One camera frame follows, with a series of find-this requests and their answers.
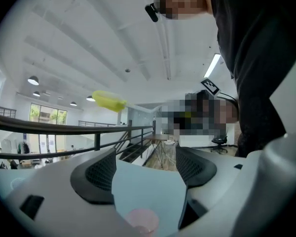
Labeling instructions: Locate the person's black shirt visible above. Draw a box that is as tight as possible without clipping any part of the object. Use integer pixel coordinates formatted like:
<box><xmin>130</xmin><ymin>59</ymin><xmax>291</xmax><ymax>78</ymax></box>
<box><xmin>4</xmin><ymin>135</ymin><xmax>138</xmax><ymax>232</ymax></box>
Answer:
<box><xmin>208</xmin><ymin>0</ymin><xmax>296</xmax><ymax>158</ymax></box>

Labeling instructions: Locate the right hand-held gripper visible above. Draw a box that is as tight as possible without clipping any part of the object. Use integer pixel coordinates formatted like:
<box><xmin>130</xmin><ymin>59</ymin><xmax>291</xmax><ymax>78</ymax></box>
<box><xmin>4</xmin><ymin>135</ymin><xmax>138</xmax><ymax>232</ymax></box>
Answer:
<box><xmin>200</xmin><ymin>78</ymin><xmax>221</xmax><ymax>98</ymax></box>

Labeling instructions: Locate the white ceiling strip light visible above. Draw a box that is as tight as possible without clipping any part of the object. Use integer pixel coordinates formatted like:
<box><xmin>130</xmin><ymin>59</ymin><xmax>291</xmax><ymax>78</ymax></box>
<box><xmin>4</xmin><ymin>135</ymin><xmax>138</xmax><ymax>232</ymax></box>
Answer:
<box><xmin>203</xmin><ymin>54</ymin><xmax>222</xmax><ymax>79</ymax></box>

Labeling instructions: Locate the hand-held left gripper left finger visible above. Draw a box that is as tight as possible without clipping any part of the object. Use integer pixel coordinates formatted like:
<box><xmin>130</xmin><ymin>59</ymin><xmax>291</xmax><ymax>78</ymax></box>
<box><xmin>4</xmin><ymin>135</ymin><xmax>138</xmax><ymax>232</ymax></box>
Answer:
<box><xmin>4</xmin><ymin>147</ymin><xmax>139</xmax><ymax>237</ymax></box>

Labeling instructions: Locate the wooden table with metal legs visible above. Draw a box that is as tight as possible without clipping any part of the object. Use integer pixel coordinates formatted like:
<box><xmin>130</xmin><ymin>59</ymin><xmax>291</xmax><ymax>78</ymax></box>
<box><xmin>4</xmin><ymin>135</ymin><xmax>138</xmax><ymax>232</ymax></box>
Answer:
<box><xmin>143</xmin><ymin>134</ymin><xmax>172</xmax><ymax>169</ymax></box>

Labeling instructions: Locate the black metal railing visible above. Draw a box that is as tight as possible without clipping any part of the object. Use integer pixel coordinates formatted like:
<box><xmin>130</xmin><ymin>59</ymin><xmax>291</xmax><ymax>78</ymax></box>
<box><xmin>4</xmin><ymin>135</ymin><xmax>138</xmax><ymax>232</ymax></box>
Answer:
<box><xmin>0</xmin><ymin>112</ymin><xmax>155</xmax><ymax>160</ymax></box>

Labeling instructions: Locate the black office chair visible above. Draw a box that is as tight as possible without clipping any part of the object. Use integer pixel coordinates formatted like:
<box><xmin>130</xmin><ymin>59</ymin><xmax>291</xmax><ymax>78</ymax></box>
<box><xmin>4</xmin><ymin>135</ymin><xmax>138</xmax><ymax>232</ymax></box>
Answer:
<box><xmin>210</xmin><ymin>136</ymin><xmax>229</xmax><ymax>155</ymax></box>

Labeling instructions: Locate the yellow sponge brush white handle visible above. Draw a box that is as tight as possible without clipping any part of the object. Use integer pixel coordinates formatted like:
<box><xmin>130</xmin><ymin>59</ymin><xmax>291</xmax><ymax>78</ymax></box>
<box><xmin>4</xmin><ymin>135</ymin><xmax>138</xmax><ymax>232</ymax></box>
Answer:
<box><xmin>92</xmin><ymin>90</ymin><xmax>163</xmax><ymax>113</ymax></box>

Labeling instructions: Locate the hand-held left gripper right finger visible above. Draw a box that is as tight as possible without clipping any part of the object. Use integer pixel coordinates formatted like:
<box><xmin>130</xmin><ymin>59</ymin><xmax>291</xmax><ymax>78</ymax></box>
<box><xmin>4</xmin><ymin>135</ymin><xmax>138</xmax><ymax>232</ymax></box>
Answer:
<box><xmin>175</xmin><ymin>146</ymin><xmax>262</xmax><ymax>232</ymax></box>

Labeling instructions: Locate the black head-worn camera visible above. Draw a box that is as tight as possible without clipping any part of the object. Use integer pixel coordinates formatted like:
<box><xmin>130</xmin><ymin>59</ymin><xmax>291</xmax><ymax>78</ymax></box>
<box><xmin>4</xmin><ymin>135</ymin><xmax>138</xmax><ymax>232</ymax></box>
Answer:
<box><xmin>145</xmin><ymin>3</ymin><xmax>160</xmax><ymax>23</ymax></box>

